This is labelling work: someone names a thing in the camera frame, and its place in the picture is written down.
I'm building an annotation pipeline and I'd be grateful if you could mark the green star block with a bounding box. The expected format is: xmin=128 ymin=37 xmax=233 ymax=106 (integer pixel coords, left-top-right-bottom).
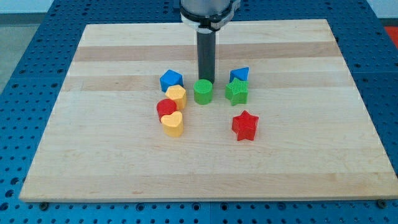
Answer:
xmin=225 ymin=78 xmax=249 ymax=106

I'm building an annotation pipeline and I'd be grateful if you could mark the red star block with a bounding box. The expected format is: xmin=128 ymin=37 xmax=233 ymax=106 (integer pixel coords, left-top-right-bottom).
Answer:
xmin=231 ymin=110 xmax=259 ymax=141

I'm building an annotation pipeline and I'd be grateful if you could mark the green cylinder block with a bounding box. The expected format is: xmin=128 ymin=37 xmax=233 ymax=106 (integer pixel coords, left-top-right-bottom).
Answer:
xmin=193 ymin=79 xmax=213 ymax=105

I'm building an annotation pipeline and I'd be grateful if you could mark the yellow heart block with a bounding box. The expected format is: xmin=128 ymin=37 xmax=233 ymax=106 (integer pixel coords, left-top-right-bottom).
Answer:
xmin=161 ymin=111 xmax=184 ymax=138

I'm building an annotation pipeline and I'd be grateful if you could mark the yellow hexagon block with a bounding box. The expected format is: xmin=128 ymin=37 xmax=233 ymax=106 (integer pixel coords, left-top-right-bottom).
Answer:
xmin=165 ymin=85 xmax=187 ymax=110

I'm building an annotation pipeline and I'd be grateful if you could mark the red cylinder block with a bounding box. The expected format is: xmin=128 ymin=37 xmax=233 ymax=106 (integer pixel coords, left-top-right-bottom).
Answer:
xmin=156 ymin=99 xmax=177 ymax=121

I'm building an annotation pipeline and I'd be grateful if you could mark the blue cube block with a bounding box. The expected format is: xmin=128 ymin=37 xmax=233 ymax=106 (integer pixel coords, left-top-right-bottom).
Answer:
xmin=159 ymin=70 xmax=183 ymax=92

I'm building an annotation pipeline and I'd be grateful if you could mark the blue triangle block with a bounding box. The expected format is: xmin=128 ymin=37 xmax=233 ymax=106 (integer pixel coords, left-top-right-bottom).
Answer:
xmin=229 ymin=67 xmax=249 ymax=82

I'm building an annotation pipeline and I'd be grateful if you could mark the black cylindrical pointer rod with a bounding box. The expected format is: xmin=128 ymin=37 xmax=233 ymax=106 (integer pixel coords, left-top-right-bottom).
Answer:
xmin=197 ymin=32 xmax=216 ymax=83

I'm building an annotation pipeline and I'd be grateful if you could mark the wooden board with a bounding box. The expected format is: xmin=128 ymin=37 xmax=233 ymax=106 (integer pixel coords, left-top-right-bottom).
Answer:
xmin=19 ymin=19 xmax=397 ymax=203

